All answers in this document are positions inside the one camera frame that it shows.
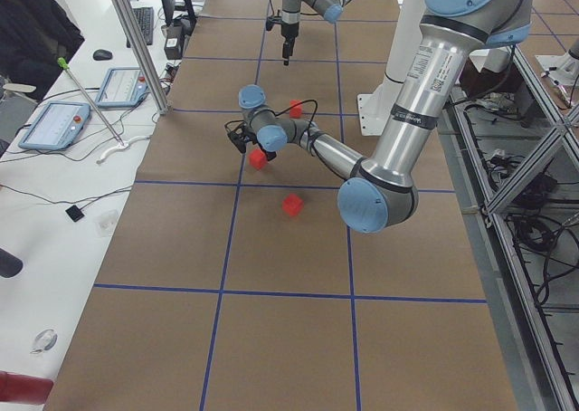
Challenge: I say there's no red block two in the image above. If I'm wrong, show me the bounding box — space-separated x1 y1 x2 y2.
249 148 268 170

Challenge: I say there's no red block three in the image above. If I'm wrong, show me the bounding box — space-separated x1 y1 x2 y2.
289 100 302 119

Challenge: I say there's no red block one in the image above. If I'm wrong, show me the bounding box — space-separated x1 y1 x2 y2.
281 194 304 216

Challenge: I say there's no black power box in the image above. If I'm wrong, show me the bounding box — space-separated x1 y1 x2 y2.
164 19 191 61

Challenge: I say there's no far teach pendant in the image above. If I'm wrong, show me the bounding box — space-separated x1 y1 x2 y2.
96 67 148 110

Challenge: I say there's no teach pendant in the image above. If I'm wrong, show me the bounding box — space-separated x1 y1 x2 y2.
18 101 91 151
96 67 148 110

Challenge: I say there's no black keyboard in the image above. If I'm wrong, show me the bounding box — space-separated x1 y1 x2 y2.
132 6 155 45

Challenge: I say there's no brown paper mat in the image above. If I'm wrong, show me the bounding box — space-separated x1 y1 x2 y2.
47 0 517 410

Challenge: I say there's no black computer mouse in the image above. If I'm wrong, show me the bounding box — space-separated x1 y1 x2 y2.
92 49 113 61

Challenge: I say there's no near teach pendant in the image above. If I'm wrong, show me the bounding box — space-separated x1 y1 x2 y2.
18 101 91 151

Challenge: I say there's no small black square pad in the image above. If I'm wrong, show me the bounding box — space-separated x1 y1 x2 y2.
65 205 85 223

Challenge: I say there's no metal rod green tip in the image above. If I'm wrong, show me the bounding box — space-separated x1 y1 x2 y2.
57 57 124 146

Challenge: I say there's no person in black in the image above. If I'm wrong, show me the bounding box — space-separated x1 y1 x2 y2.
1 0 84 100

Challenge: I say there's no red cylinder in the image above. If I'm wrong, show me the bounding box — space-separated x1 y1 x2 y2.
1 371 53 405

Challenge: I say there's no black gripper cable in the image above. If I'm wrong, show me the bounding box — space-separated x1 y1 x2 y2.
224 99 320 136

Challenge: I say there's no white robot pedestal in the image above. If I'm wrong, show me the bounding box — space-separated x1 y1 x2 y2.
357 0 425 136

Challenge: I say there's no aluminium frame post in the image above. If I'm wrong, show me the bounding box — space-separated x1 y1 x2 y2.
111 0 169 115

